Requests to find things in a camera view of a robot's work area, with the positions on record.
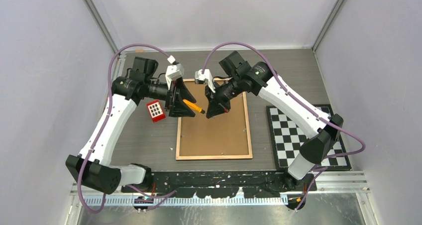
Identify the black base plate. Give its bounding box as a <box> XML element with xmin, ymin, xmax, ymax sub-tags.
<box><xmin>139</xmin><ymin>171</ymin><xmax>317</xmax><ymax>199</ymax></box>

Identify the black picture frame with photo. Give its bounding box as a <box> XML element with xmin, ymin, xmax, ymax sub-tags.
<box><xmin>175</xmin><ymin>93</ymin><xmax>253</xmax><ymax>161</ymax></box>

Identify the black white checkerboard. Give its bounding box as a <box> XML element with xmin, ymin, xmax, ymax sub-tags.
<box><xmin>266</xmin><ymin>106</ymin><xmax>352</xmax><ymax>171</ymax></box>

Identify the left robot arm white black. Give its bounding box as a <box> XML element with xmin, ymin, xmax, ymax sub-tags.
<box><xmin>65</xmin><ymin>56</ymin><xmax>196</xmax><ymax>195</ymax></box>

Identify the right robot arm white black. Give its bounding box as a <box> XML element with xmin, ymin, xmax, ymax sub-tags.
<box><xmin>195</xmin><ymin>51</ymin><xmax>343</xmax><ymax>191</ymax></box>

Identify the red screw box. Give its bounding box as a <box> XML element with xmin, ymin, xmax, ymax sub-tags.
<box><xmin>146</xmin><ymin>100</ymin><xmax>166</xmax><ymax>123</ymax></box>

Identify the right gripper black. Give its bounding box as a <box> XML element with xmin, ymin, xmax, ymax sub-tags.
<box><xmin>205</xmin><ymin>75</ymin><xmax>242</xmax><ymax>117</ymax></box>

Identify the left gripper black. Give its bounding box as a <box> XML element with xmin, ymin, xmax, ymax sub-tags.
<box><xmin>145</xmin><ymin>77</ymin><xmax>196</xmax><ymax>116</ymax></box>

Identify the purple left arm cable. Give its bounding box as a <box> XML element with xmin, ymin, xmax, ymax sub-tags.
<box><xmin>77</xmin><ymin>43</ymin><xmax>177</xmax><ymax>214</ymax></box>

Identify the orange handled screwdriver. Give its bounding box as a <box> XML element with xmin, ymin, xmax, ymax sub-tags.
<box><xmin>183</xmin><ymin>99</ymin><xmax>206</xmax><ymax>114</ymax></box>

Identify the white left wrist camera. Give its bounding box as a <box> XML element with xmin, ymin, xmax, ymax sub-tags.
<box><xmin>165</xmin><ymin>55</ymin><xmax>184</xmax><ymax>90</ymax></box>

